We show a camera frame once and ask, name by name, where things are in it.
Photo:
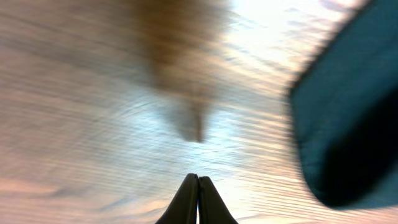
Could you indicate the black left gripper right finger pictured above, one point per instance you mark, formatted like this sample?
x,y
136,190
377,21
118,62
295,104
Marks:
x,y
212,209

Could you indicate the dark teal t-shirt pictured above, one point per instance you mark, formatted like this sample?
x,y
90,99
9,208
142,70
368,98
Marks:
x,y
344,113

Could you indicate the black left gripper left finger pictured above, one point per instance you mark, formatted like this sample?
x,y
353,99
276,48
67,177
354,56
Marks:
x,y
183,207

